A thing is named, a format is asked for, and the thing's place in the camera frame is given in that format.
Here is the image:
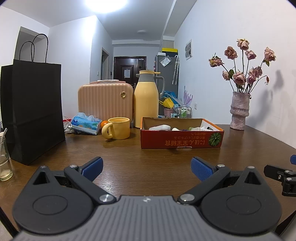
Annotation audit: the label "white square plastic bottle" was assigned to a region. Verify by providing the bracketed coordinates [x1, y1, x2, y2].
[191, 126, 213, 132]

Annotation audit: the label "red white lint brush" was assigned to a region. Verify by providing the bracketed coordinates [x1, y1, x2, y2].
[149, 125, 171, 131]

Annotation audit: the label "blue tissue pack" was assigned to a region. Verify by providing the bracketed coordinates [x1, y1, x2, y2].
[71, 113, 102, 135]

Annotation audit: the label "red cardboard box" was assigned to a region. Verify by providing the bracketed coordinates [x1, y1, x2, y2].
[140, 117, 224, 149]

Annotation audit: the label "orange fruit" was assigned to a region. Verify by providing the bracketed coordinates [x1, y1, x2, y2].
[100, 120, 108, 128]

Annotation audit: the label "yellow mug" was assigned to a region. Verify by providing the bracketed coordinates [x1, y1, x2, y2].
[101, 117, 130, 140]

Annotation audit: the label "pink textured vase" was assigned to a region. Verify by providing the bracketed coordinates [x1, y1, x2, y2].
[230, 92, 250, 131]

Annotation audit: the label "clear glass jar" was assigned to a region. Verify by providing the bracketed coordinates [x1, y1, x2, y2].
[0, 128, 13, 181]

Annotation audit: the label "peach ribbed suitcase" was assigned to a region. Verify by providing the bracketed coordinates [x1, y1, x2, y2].
[78, 80, 133, 121]

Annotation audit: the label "black paper bag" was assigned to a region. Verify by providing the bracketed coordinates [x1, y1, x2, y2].
[0, 33, 66, 166]

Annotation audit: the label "dried pink roses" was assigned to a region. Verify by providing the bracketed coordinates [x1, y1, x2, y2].
[208, 38, 276, 95]

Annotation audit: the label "yellow thermos jug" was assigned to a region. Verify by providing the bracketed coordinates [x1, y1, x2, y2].
[133, 70, 165, 128]

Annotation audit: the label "dark entrance door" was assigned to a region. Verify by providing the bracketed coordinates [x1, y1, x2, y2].
[113, 56, 147, 87]

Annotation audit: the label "grey refrigerator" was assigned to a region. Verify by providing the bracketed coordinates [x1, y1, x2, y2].
[154, 53, 180, 115]

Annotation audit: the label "yellow box on fridge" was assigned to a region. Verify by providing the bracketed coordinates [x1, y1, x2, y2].
[162, 48, 178, 54]

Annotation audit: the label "white cables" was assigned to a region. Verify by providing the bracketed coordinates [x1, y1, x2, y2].
[63, 115, 75, 134]

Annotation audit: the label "wire storage cart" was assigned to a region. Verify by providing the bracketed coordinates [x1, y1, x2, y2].
[171, 105, 192, 118]

